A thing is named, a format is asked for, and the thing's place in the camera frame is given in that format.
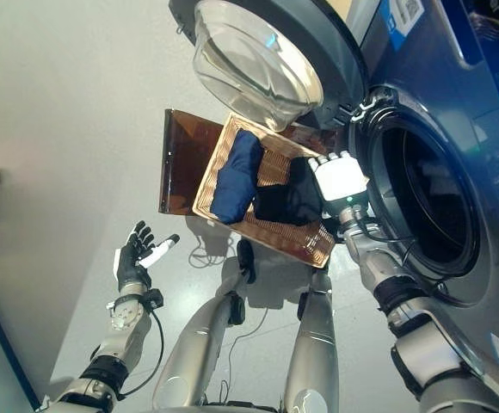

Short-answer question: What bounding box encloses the black garment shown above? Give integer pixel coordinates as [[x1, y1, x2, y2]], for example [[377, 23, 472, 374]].
[[253, 157, 332, 227]]

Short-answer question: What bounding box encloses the grey front-load washing machine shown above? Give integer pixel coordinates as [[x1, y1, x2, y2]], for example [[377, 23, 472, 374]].
[[317, 0, 499, 375]]

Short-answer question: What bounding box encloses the silver left robot leg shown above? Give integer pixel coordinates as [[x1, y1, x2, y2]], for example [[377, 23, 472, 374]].
[[152, 239, 257, 408]]

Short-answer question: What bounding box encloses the silver right robot leg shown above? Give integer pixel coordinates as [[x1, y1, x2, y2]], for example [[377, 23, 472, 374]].
[[283, 266, 341, 413]]

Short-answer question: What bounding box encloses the silver robot leg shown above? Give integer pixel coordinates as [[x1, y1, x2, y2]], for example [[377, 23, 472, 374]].
[[152, 239, 257, 408], [283, 266, 341, 413]]

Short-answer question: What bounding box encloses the brown translucent stool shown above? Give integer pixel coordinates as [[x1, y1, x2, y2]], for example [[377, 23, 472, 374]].
[[157, 108, 345, 215]]

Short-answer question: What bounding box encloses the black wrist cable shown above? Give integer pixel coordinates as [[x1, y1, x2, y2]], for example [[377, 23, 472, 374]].
[[118, 307, 165, 399]]

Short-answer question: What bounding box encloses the white counter cabinet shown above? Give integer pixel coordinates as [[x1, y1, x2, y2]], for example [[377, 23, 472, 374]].
[[330, 0, 354, 18]]

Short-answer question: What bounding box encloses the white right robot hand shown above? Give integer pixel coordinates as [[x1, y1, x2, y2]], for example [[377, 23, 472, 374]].
[[307, 150, 369, 203]]

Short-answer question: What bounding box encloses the blue garment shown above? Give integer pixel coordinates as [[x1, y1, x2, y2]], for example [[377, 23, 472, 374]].
[[209, 129, 263, 225]]

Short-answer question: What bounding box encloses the black and white left hand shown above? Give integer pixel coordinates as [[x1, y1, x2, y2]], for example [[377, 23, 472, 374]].
[[112, 219, 181, 294]]

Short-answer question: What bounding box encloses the round glass washer door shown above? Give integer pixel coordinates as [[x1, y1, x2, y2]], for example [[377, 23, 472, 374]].
[[167, 0, 369, 133]]

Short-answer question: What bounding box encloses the blue and white sticker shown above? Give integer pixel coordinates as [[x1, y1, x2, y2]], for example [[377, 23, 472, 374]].
[[380, 0, 427, 48]]

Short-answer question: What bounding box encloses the wicker laundry basket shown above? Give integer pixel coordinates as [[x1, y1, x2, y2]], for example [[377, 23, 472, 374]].
[[192, 112, 336, 270]]

